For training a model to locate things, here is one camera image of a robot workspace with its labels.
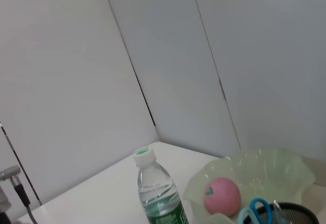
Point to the clear green-labelled water bottle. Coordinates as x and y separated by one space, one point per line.
158 191

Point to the blue sheathed scissors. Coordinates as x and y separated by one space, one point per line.
265 208

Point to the pink toy peach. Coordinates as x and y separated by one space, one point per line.
221 196

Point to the translucent green plastic fruit bowl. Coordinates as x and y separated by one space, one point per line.
275 168

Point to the transparent plastic ruler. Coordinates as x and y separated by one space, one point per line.
281 213

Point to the black mesh pen holder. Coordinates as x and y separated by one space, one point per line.
300 212

